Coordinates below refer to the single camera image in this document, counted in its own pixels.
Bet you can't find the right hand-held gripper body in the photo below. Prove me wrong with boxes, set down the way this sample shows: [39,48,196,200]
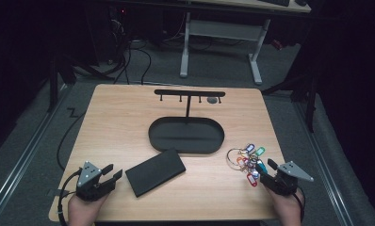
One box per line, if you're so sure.
[259,160,315,197]

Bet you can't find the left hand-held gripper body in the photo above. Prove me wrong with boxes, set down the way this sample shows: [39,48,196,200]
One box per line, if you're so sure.
[75,160,116,202]

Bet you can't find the key ring with coloured tags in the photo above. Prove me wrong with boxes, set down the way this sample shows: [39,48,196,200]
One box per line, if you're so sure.
[226,143,269,188]

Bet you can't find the black wallet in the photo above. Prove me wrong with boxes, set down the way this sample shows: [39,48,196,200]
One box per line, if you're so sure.
[124,148,188,199]

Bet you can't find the black key stand with tray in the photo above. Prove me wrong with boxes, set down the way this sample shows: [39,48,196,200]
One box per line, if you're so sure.
[148,89,226,155]

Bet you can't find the person's left hand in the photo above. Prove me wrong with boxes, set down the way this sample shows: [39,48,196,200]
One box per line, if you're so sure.
[67,192,110,226]

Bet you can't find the person's right hand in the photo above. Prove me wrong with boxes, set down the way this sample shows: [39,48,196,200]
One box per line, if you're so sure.
[265,184,304,226]

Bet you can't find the grey tape piece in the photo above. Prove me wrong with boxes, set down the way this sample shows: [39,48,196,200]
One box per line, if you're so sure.
[45,188,71,199]

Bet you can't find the black metal stand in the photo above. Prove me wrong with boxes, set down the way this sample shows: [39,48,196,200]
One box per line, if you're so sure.
[46,52,115,114]
[260,71,319,134]

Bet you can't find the small red object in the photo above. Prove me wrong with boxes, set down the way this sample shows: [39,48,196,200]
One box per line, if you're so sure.
[271,39,285,52]

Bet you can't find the dark computer tower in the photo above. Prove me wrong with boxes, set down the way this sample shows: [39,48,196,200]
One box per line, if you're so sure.
[84,5,131,68]

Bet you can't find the grey desk with white legs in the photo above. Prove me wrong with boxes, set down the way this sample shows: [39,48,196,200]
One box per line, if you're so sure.
[179,0,313,86]

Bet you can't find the black keyboard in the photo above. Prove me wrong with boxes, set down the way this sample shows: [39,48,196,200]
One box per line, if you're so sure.
[258,0,291,8]

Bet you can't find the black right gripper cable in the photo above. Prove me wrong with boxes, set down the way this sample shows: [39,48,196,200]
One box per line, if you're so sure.
[290,186,306,224]

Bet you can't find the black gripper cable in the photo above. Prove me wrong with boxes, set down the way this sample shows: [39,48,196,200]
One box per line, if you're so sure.
[290,186,306,224]
[57,168,83,226]

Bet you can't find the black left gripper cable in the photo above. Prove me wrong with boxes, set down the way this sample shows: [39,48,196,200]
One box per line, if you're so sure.
[57,168,83,226]

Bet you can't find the metal floor rail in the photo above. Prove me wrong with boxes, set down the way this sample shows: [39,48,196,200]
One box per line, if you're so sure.
[0,83,73,221]
[293,102,356,226]

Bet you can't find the black floor cable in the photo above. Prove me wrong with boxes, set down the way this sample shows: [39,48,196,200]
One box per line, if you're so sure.
[56,106,87,172]

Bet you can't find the bundle of black cables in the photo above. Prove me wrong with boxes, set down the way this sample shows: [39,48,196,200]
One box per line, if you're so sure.
[108,12,153,86]

